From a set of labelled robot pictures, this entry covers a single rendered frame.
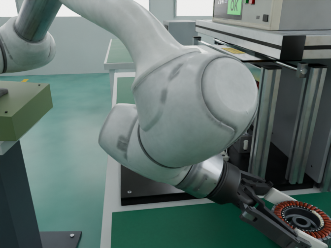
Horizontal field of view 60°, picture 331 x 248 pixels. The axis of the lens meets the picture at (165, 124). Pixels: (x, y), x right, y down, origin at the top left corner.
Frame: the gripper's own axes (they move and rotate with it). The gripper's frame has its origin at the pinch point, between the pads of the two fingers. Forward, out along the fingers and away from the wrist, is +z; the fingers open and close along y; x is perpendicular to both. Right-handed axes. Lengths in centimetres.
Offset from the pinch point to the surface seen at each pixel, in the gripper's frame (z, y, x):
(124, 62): -49, -185, -34
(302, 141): -0.8, -14.5, 11.3
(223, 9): -25, -55, 28
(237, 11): -24, -43, 29
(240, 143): -4.8, -29.8, -0.7
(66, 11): -183, -482, -78
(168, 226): -20.1, -2.1, -15.4
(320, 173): 8.7, -14.8, 7.1
